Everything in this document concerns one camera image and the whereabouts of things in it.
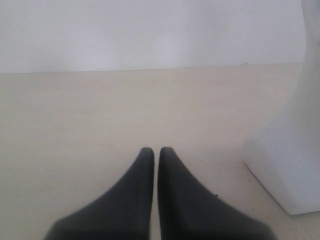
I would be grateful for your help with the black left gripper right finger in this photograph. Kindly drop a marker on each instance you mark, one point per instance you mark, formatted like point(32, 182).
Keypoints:
point(189, 211)

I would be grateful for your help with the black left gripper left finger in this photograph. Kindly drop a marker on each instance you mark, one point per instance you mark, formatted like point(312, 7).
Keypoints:
point(121, 213)

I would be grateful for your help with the white mannequin head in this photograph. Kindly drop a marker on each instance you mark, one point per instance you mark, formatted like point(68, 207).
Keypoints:
point(283, 153)

